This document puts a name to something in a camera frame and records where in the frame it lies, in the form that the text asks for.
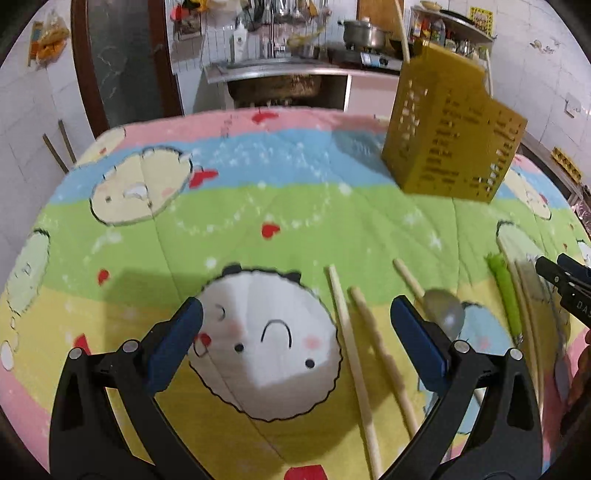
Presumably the hanging bag of oranges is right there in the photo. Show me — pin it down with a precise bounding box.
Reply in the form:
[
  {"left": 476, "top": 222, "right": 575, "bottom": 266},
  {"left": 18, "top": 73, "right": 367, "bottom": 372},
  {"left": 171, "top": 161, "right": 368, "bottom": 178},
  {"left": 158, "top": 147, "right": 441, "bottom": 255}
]
[{"left": 28, "top": 9, "right": 71, "bottom": 65}]

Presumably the steel cooking pot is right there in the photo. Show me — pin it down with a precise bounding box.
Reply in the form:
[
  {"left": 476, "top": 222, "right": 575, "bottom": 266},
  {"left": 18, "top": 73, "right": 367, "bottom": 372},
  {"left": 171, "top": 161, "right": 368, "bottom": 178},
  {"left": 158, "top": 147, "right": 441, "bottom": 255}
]
[{"left": 342, "top": 18, "right": 387, "bottom": 51}]

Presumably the steel faucet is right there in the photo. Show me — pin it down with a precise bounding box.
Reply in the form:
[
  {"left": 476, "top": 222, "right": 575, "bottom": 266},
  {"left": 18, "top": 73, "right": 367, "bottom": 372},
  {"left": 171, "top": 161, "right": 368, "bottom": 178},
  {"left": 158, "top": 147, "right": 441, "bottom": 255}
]
[{"left": 259, "top": 22, "right": 288, "bottom": 59}]

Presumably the steel gas stove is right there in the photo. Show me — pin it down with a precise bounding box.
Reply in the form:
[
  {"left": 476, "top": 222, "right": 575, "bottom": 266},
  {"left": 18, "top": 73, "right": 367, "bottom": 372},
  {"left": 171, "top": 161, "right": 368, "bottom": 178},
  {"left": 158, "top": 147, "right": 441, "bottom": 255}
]
[{"left": 330, "top": 46, "right": 407, "bottom": 73}]

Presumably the row of condiment bottles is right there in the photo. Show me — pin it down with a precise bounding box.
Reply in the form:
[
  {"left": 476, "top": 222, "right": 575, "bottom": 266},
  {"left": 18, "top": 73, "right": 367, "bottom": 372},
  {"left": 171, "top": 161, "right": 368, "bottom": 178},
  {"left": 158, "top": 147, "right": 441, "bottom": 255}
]
[{"left": 411, "top": 11, "right": 481, "bottom": 56}]

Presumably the yellow egg carton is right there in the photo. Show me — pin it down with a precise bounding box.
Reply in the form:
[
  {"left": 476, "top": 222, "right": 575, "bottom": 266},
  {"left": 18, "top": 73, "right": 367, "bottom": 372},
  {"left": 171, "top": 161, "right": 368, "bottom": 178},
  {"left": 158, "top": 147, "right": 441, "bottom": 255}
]
[{"left": 551, "top": 148, "right": 583, "bottom": 182}]

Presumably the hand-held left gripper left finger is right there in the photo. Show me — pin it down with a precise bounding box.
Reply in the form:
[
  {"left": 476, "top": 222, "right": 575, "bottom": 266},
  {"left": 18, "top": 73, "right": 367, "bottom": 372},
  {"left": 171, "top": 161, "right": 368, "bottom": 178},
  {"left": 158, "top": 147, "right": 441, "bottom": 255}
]
[{"left": 48, "top": 296, "right": 218, "bottom": 480}]

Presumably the row of hanging kitchen utensils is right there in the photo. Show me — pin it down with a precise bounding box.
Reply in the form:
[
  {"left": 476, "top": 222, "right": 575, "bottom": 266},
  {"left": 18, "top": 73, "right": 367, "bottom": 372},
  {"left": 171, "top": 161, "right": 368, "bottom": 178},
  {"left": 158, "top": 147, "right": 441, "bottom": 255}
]
[{"left": 235, "top": 0, "right": 333, "bottom": 29}]

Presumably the wire wall basket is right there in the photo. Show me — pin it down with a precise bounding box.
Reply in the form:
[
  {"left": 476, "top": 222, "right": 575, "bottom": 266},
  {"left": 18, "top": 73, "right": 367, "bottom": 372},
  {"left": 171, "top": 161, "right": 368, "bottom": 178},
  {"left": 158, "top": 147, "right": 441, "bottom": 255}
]
[{"left": 174, "top": 18, "right": 203, "bottom": 41}]

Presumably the cartoon printed blanket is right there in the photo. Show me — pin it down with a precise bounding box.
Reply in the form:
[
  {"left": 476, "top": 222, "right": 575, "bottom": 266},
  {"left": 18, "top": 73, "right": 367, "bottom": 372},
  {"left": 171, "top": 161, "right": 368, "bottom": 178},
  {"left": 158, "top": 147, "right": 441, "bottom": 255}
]
[{"left": 0, "top": 106, "right": 591, "bottom": 480}]

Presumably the yellow plastic utensil holder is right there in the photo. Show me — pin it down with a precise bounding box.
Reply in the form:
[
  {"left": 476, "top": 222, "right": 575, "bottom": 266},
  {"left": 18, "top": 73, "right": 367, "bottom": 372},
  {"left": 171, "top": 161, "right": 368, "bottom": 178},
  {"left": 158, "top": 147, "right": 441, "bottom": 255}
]
[{"left": 381, "top": 39, "right": 528, "bottom": 202}]

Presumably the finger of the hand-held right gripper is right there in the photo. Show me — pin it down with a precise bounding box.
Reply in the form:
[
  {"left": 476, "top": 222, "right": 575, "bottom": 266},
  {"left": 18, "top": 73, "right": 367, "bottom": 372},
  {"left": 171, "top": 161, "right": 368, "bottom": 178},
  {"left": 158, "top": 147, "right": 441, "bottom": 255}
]
[
  {"left": 536, "top": 256, "right": 591, "bottom": 325},
  {"left": 557, "top": 252, "right": 591, "bottom": 283}
]

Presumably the green frog handle fork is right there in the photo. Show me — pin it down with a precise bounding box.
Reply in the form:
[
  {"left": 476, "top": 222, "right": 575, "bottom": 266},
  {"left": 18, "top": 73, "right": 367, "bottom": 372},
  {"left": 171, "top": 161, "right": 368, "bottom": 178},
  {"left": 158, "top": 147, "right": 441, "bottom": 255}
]
[{"left": 485, "top": 253, "right": 525, "bottom": 345}]

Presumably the wooden stick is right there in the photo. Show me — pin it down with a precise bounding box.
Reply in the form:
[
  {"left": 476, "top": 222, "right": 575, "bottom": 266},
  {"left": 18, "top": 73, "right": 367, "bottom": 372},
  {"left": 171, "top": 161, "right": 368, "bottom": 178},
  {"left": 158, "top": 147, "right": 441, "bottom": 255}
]
[
  {"left": 58, "top": 120, "right": 77, "bottom": 164},
  {"left": 43, "top": 134, "right": 70, "bottom": 174}
]

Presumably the steel corner shelf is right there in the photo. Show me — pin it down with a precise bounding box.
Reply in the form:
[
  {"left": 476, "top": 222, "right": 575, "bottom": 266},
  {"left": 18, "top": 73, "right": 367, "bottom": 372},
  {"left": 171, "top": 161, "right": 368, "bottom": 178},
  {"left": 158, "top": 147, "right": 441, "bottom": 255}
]
[{"left": 409, "top": 4, "right": 497, "bottom": 58}]

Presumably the metal spoon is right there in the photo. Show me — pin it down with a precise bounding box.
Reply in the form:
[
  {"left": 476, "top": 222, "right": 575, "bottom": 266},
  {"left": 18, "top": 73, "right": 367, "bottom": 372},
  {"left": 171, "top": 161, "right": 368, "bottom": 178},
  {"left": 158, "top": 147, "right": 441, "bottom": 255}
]
[{"left": 424, "top": 288, "right": 466, "bottom": 343}]

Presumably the rectangular wooden cutting board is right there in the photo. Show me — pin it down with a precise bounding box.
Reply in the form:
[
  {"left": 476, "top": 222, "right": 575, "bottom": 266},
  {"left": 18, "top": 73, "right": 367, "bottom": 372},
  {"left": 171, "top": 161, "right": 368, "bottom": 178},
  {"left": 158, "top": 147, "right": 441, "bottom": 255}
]
[{"left": 358, "top": 0, "right": 406, "bottom": 33}]

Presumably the steel kitchen sink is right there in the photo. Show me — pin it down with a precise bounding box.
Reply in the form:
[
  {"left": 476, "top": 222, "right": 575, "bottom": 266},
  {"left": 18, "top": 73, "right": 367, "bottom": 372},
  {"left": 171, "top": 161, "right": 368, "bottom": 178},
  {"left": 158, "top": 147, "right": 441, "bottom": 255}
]
[{"left": 205, "top": 58, "right": 324, "bottom": 104}]

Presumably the white soap bottle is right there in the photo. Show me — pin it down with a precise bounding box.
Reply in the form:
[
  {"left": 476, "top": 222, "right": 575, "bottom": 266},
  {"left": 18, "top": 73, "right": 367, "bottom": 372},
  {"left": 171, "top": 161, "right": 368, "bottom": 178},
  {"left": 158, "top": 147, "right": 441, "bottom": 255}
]
[{"left": 230, "top": 21, "right": 248, "bottom": 63}]

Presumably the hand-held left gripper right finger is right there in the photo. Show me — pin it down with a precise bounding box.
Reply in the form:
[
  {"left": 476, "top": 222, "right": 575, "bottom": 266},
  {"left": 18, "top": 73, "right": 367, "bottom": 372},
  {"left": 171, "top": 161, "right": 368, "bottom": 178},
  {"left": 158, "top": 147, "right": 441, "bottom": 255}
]
[{"left": 379, "top": 295, "right": 543, "bottom": 480}]

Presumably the brown framed glass door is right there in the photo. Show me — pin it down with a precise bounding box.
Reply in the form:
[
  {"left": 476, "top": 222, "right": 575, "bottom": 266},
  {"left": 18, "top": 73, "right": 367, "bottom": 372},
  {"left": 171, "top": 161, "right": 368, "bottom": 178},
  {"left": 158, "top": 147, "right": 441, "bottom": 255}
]
[{"left": 70, "top": 0, "right": 185, "bottom": 139}]

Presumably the yellow wall poster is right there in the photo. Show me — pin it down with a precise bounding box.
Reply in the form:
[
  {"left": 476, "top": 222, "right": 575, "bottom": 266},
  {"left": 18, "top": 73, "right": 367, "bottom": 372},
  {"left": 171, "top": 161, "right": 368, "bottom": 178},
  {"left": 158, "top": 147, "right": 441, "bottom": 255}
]
[{"left": 468, "top": 6, "right": 494, "bottom": 36}]

